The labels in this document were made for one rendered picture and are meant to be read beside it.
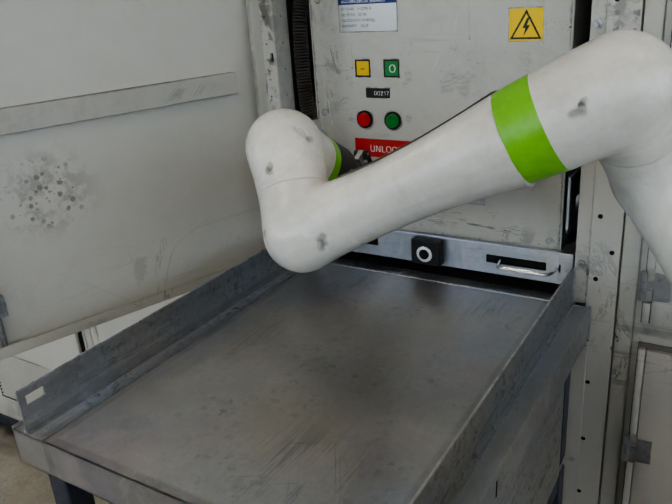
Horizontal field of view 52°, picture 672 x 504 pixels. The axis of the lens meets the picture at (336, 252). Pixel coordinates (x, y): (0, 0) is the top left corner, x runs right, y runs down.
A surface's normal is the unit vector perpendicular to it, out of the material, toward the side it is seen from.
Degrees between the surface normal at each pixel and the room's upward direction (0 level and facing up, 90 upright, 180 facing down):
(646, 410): 90
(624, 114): 105
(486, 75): 90
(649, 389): 90
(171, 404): 0
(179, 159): 90
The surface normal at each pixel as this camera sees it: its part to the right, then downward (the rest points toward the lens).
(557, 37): -0.52, 0.34
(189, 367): -0.07, -0.93
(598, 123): -0.27, 0.56
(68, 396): 0.85, 0.14
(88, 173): 0.65, 0.24
